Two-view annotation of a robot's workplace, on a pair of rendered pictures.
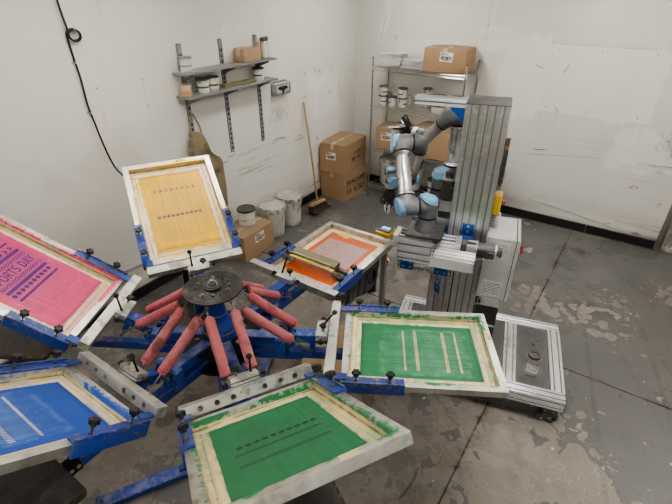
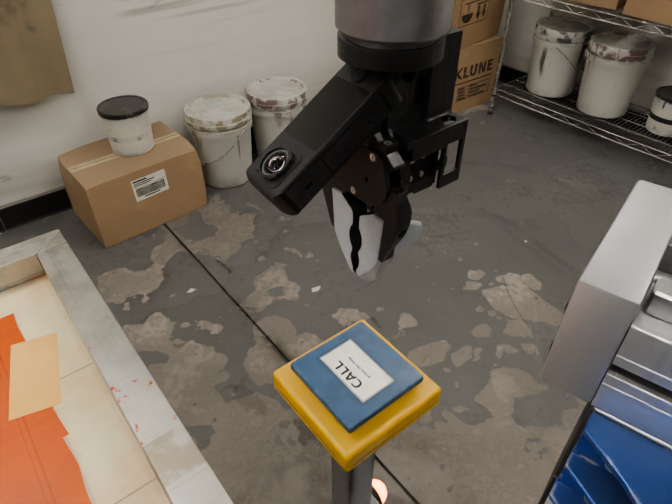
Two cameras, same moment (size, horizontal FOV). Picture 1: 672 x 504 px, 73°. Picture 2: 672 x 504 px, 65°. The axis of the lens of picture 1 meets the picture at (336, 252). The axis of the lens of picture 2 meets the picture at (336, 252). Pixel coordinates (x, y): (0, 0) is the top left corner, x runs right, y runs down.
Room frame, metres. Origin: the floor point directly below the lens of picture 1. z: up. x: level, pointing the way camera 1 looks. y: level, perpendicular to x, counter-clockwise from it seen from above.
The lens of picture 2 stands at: (2.79, -0.48, 1.41)
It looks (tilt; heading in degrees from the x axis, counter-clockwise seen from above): 39 degrees down; 17
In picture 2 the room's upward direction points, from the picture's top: straight up
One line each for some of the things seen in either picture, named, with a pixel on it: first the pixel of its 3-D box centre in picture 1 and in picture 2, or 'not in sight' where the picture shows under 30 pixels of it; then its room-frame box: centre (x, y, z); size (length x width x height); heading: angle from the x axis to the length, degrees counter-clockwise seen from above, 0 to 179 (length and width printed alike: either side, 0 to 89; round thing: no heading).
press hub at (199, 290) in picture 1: (228, 377); not in sight; (1.85, 0.62, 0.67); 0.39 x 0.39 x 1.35
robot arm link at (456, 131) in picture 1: (454, 144); not in sight; (3.13, -0.84, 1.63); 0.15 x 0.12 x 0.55; 135
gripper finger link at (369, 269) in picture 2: not in sight; (394, 242); (3.14, -0.42, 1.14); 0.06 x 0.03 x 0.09; 146
